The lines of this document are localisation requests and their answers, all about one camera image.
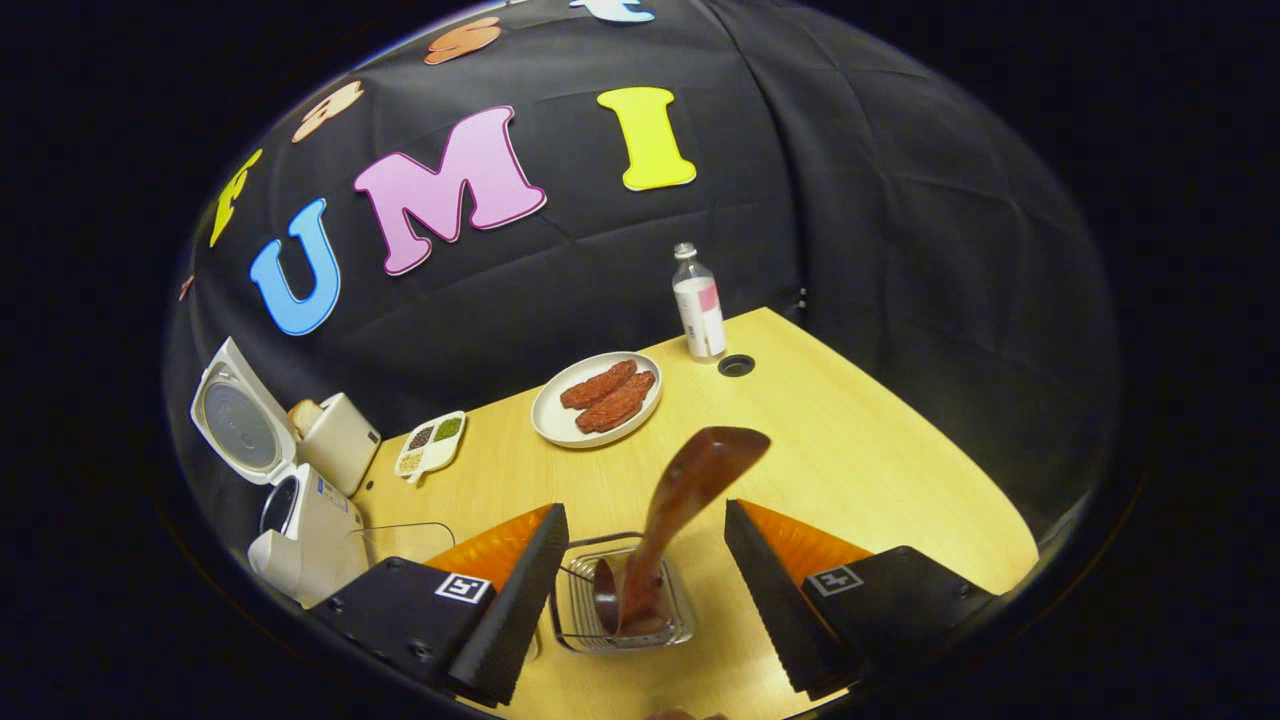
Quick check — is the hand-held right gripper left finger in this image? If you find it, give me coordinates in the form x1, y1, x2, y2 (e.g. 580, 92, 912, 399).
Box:
305, 503, 569, 707

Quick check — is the black backdrop cloth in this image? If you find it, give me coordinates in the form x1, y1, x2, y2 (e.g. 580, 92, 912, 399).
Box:
165, 0, 1116, 561

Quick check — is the white divided bean dish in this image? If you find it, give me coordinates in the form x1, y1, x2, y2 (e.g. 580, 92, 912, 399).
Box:
394, 411, 468, 484

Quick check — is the brown wooden spoon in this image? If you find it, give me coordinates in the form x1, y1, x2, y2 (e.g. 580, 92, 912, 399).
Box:
592, 427, 772, 636

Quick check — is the wire chopstick holder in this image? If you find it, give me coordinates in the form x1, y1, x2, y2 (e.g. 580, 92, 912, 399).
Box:
550, 532, 695, 654

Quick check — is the white toaster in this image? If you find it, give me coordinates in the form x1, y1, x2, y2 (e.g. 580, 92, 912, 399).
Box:
290, 392, 382, 497

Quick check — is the red-brown sausage piece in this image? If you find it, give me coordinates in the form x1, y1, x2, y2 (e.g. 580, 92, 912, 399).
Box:
575, 371, 656, 434
560, 360, 638, 410

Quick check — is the white rice cooker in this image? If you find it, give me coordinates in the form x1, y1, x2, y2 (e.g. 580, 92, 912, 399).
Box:
190, 337, 369, 609

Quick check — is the clear bottle with pink label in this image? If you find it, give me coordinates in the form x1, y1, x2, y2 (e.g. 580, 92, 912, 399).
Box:
672, 242, 728, 362

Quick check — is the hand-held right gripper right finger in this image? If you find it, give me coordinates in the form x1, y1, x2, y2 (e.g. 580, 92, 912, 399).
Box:
724, 499, 999, 699

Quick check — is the white round plate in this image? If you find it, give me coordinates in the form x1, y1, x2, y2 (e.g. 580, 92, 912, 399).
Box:
531, 351, 664, 449

